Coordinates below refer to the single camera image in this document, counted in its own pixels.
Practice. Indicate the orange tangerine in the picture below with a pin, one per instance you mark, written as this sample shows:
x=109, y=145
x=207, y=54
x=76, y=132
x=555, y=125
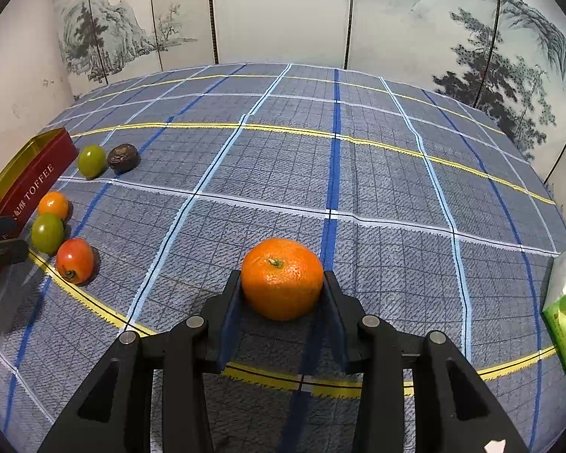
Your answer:
x=53, y=205
x=283, y=278

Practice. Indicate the green tomato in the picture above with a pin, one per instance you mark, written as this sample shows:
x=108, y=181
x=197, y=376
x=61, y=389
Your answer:
x=47, y=233
x=92, y=161

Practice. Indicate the landscape painted folding screen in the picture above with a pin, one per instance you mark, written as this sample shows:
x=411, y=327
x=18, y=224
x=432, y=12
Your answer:
x=283, y=9

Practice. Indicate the red tomato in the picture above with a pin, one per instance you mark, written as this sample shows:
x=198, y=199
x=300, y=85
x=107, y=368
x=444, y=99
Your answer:
x=75, y=259

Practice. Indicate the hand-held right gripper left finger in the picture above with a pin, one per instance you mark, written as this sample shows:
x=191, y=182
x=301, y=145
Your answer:
x=229, y=325

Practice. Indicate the blue checked tablecloth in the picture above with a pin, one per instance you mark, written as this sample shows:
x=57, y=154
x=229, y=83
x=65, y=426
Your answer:
x=382, y=188

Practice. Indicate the red and gold tin box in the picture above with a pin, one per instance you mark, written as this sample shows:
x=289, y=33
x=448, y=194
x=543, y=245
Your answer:
x=37, y=174

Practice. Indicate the brown water chestnut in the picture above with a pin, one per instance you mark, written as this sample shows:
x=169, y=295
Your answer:
x=122, y=158

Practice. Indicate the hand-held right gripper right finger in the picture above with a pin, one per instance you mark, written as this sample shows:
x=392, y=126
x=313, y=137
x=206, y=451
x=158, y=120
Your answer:
x=335, y=325

